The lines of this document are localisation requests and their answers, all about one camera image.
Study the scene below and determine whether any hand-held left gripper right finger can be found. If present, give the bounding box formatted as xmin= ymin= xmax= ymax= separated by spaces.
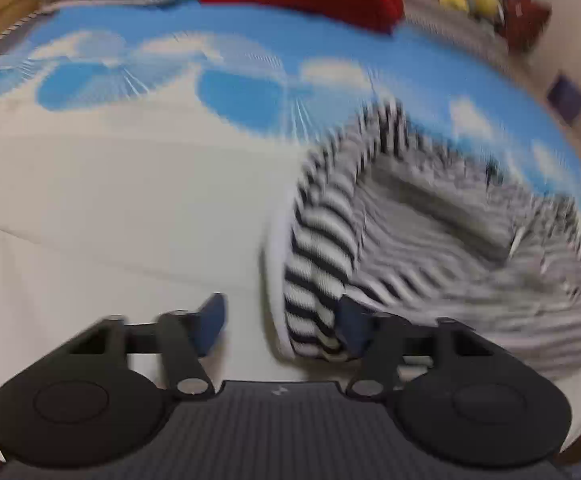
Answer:
xmin=337 ymin=295 xmax=492 ymax=402

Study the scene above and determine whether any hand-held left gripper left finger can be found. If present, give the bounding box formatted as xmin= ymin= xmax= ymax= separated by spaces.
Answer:
xmin=65 ymin=292 xmax=229 ymax=402

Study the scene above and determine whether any white striped small shirt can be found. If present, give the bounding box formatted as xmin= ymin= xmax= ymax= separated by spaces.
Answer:
xmin=260 ymin=97 xmax=581 ymax=382

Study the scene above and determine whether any blue cloud print bed sheet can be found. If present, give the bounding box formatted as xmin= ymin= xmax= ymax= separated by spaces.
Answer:
xmin=0 ymin=0 xmax=581 ymax=461

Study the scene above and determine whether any purple box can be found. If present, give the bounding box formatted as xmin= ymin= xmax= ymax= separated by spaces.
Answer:
xmin=545 ymin=74 xmax=581 ymax=127

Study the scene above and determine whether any brown plush toy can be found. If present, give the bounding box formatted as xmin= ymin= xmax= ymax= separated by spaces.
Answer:
xmin=501 ymin=0 xmax=554 ymax=54

